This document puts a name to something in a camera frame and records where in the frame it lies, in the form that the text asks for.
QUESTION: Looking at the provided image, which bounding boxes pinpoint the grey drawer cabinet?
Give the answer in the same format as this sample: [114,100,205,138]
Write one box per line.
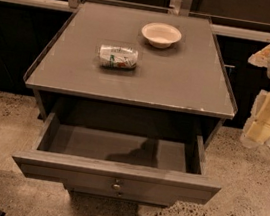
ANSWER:
[7,0,250,216]

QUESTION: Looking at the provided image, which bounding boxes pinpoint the brass top drawer knob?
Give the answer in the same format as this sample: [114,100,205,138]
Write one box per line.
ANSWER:
[111,179,122,191]

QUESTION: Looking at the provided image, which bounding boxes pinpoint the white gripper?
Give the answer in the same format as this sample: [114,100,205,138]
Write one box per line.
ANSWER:
[240,44,270,149]

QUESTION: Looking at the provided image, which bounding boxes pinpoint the crushed white soda can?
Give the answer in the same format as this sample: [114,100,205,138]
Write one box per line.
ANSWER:
[98,45,138,70]

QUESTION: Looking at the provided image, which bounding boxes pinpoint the white paper bowl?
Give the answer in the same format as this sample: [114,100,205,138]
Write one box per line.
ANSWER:
[141,22,182,49]

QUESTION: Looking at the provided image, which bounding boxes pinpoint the grey top drawer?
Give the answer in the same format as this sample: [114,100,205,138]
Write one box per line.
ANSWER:
[12,113,221,206]

